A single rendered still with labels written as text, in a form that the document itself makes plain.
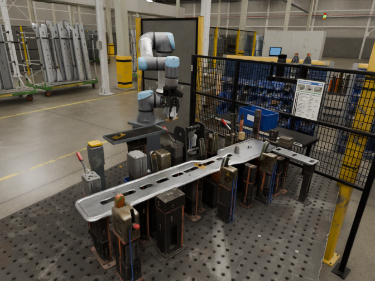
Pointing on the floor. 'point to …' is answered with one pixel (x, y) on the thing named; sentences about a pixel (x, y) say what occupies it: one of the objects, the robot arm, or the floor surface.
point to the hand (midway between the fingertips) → (172, 117)
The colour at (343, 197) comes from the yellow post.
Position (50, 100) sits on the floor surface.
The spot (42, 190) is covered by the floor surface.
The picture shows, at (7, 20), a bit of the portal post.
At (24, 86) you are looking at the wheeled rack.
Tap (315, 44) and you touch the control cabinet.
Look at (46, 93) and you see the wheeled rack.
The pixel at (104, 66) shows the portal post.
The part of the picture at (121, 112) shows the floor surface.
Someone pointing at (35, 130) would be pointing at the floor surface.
